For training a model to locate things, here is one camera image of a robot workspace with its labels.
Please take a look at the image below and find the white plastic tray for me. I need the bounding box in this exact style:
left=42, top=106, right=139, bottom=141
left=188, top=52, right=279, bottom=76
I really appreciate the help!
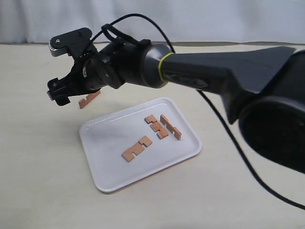
left=79, top=98, right=202, bottom=193

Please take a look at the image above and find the notched wooden block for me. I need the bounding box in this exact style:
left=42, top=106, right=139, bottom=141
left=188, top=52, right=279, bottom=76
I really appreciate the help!
left=122, top=136, right=153, bottom=162
left=160, top=114, right=182, bottom=140
left=144, top=115, right=169, bottom=139
left=78, top=91, right=101, bottom=109

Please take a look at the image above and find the white backdrop cloth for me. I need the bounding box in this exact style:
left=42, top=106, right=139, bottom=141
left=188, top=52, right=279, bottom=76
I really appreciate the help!
left=0, top=0, right=305, bottom=44

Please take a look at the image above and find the black cable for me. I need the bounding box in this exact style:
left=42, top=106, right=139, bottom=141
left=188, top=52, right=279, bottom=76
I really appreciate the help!
left=90, top=13, right=305, bottom=210

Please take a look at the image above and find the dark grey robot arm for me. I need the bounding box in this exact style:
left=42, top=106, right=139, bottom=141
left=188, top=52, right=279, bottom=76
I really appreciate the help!
left=48, top=40, right=305, bottom=173

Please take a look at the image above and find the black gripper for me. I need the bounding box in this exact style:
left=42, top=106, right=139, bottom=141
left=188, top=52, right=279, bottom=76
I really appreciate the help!
left=47, top=42, right=148, bottom=106

